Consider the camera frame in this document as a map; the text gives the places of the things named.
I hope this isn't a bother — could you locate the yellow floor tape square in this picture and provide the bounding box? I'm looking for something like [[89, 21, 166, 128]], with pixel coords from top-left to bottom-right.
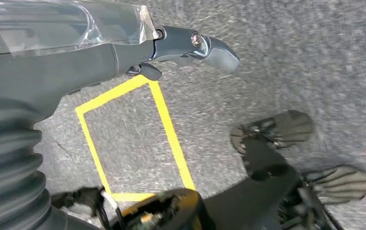
[[75, 74, 197, 202]]

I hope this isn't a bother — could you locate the black robot hip housing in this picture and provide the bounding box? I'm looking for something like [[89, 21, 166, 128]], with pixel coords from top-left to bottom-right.
[[111, 189, 207, 230]]

